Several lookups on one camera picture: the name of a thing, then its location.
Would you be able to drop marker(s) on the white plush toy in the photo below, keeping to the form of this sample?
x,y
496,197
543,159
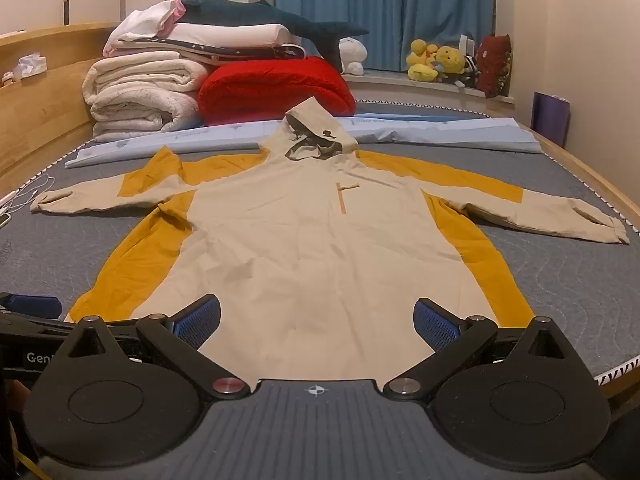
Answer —
x,y
353,55

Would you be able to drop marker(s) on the striped plush toy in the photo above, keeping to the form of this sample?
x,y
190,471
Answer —
x,y
470,71

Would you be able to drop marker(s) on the wooden bed frame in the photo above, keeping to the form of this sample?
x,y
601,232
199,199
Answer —
x,y
40,110

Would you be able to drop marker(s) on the dark blue shark plush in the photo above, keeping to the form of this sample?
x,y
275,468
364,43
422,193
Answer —
x,y
260,16

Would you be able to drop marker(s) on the beige and yellow hoodie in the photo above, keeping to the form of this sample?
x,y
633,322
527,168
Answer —
x,y
310,240

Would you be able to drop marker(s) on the yellow plush toy with blue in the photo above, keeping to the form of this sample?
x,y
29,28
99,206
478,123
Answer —
x,y
449,62

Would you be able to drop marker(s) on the white and pink cloth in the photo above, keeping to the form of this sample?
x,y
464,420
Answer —
x,y
145,17

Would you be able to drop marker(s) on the white fluffy folded blanket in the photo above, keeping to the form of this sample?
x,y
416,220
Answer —
x,y
140,95

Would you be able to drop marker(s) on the dark red box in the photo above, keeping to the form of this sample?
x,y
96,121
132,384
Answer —
x,y
494,65

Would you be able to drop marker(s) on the light blue folded sheet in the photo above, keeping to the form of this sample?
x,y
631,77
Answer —
x,y
450,135

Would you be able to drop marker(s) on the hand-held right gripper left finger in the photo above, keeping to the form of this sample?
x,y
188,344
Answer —
x,y
196,319

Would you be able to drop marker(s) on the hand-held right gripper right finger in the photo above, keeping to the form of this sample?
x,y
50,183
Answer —
x,y
436,326

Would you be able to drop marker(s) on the blue curtain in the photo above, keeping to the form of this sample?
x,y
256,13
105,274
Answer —
x,y
390,5

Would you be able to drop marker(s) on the tissue pack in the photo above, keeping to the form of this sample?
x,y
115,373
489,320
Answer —
x,y
31,66

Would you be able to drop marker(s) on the white duvet with dark trim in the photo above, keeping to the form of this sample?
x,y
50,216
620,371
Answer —
x,y
200,50

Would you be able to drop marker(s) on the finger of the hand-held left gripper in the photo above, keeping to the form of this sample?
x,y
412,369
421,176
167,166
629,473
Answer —
x,y
31,305

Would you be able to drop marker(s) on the yellow duck plush toy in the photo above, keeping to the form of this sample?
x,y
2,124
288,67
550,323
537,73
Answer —
x,y
421,62

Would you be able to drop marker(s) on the white pillow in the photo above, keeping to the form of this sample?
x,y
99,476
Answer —
x,y
235,34

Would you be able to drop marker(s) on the purple bag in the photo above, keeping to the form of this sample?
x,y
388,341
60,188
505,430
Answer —
x,y
550,119

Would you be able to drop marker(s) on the red folded blanket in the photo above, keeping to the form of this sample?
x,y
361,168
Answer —
x,y
275,87

